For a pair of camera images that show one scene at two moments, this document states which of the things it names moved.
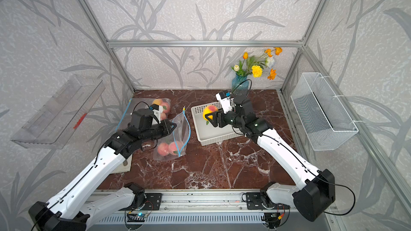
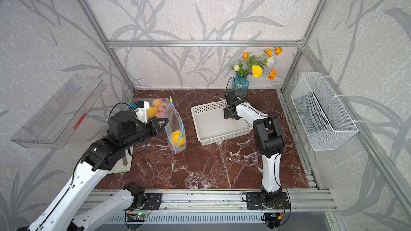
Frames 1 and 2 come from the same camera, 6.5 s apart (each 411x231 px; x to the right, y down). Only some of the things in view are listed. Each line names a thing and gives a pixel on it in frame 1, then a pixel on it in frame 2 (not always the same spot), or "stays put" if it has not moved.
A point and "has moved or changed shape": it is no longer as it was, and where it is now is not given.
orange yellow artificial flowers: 250,65 stays put
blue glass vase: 240,86 stays put
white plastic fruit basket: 207,134 stays put
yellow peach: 208,109 to 177,138
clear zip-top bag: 174,145 has moved or changed shape
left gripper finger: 170,129 to 154,121
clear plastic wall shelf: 55,124 stays put
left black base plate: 153,201 stays put
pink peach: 157,101 stays put
